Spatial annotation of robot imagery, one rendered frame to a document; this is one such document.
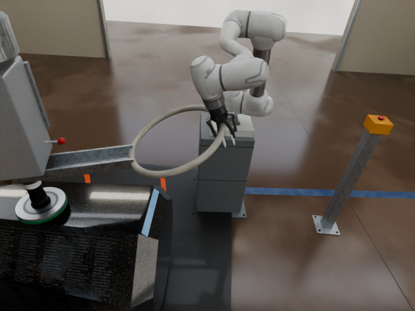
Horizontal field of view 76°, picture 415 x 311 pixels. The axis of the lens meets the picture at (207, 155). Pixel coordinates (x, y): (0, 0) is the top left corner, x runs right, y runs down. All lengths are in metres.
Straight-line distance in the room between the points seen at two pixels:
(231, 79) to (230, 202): 1.53
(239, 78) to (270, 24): 0.55
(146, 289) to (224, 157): 1.07
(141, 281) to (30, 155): 0.73
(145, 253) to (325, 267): 1.49
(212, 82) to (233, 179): 1.27
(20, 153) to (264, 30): 1.21
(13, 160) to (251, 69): 0.94
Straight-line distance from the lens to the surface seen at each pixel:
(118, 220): 1.40
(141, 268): 1.39
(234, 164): 2.08
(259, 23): 1.51
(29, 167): 1.25
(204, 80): 1.04
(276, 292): 2.16
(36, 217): 1.47
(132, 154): 1.31
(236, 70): 1.01
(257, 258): 2.26
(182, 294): 2.05
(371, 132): 2.03
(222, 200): 2.35
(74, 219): 1.47
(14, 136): 1.17
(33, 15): 6.59
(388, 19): 6.87
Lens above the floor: 1.86
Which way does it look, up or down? 37 degrees down
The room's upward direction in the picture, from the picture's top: 5 degrees clockwise
